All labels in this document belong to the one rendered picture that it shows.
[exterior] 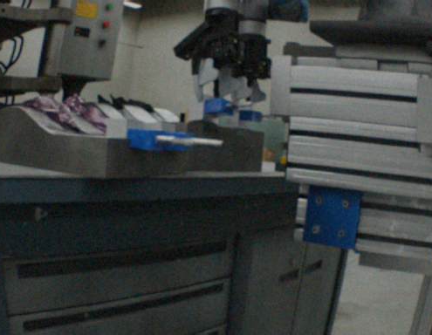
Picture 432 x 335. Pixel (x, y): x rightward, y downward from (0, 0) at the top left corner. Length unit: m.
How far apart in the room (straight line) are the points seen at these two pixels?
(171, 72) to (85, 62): 7.87
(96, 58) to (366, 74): 1.36
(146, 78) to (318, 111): 9.47
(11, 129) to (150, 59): 9.38
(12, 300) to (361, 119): 0.57
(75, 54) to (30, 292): 1.21
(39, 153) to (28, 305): 0.24
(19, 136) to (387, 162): 0.55
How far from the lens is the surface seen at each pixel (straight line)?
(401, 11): 0.64
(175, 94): 9.48
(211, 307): 1.05
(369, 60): 0.64
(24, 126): 0.75
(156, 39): 10.12
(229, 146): 1.01
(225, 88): 1.00
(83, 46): 1.81
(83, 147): 0.66
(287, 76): 0.69
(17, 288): 0.71
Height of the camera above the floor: 0.86
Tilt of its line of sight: 3 degrees down
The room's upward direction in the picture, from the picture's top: 5 degrees clockwise
